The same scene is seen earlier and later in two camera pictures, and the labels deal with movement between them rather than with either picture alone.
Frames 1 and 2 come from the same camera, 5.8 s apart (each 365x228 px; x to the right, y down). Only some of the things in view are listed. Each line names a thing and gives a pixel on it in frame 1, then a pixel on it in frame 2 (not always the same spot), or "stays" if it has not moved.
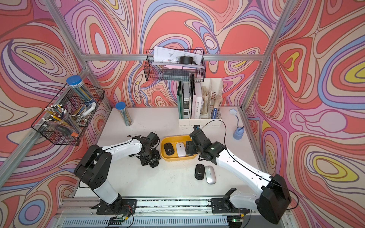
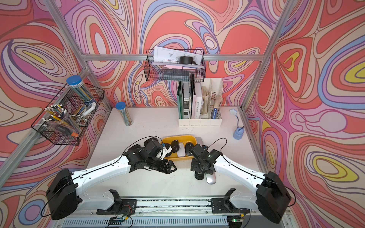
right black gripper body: [193, 149] to [196, 164]
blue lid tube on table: [120, 106] stays
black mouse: [199, 171] stays
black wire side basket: [64, 122] stays
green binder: [180, 100] stays
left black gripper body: [151, 156] to [156, 163]
